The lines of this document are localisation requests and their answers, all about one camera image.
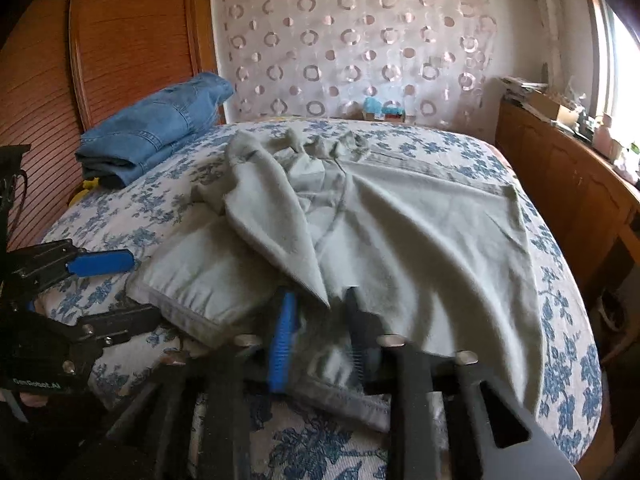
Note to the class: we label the blue floral bed sheet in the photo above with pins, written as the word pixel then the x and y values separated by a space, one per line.
pixel 565 360

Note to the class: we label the teal packet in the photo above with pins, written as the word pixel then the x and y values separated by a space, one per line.
pixel 372 107

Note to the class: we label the grey pants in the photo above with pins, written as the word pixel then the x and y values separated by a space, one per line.
pixel 425 260

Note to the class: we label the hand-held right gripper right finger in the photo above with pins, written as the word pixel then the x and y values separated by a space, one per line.
pixel 359 345

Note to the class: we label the cardboard box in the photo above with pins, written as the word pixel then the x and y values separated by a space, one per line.
pixel 552 105

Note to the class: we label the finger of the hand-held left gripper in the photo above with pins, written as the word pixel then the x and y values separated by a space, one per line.
pixel 125 317
pixel 100 263

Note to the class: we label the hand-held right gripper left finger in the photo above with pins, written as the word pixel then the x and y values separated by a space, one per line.
pixel 281 350

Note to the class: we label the window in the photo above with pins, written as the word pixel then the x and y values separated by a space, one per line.
pixel 622 60

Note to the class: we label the stack of papers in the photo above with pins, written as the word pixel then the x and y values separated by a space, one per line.
pixel 520 87

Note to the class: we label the wooden side cabinet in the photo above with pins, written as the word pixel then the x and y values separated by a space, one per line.
pixel 565 185

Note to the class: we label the wooden slatted headboard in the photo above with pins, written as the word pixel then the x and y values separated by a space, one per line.
pixel 115 45

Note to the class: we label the circle patterned sheer curtain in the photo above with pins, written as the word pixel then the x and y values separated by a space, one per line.
pixel 350 45

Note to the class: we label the folded blue jeans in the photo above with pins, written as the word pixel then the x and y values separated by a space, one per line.
pixel 150 130

